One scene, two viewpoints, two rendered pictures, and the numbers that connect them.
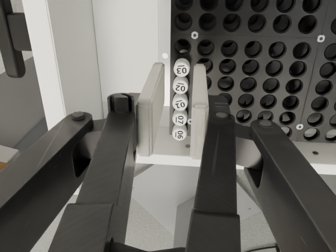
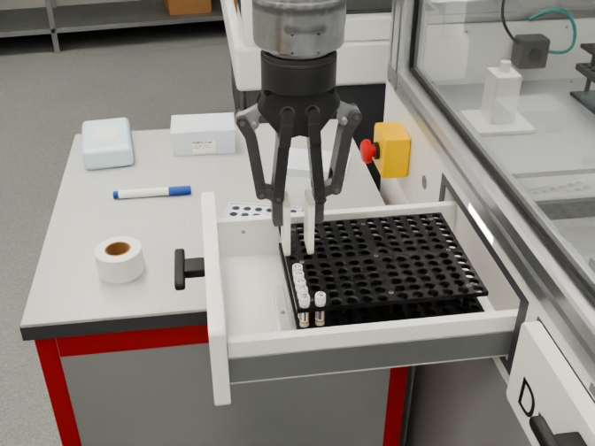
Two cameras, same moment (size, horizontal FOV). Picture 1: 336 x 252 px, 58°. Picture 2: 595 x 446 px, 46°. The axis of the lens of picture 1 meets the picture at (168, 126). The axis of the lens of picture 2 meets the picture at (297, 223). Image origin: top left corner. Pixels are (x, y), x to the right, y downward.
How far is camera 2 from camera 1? 79 cm
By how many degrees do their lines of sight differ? 86
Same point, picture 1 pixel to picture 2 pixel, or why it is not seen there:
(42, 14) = (214, 242)
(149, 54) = (268, 323)
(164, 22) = (279, 297)
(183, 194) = not seen: outside the picture
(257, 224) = not seen: outside the picture
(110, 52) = (236, 326)
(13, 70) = (181, 278)
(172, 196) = not seen: outside the picture
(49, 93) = (212, 271)
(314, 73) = (382, 268)
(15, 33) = (188, 264)
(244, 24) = (329, 255)
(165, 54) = (282, 311)
